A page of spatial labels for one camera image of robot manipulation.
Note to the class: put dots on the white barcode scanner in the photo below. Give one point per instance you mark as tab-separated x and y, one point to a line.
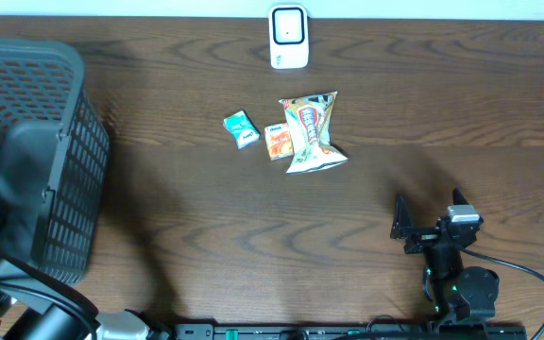
288	36

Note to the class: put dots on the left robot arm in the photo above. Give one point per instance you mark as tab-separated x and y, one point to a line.
55	310

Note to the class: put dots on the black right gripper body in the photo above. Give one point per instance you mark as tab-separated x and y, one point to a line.
421	236

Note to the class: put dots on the orange snack packet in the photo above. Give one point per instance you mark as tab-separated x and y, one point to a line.
278	141

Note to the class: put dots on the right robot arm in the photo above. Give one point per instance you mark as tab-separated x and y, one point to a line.
462	295

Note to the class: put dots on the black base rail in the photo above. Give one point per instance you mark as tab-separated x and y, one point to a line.
382	330

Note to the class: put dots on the yellow snack chip bag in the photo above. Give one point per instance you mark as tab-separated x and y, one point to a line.
308	119

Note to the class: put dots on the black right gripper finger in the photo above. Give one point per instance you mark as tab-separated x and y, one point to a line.
458	198
402	223

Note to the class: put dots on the grey plastic shopping basket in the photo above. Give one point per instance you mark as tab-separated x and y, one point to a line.
54	153

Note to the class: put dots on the green tissue pack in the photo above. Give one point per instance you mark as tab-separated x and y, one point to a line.
242	129

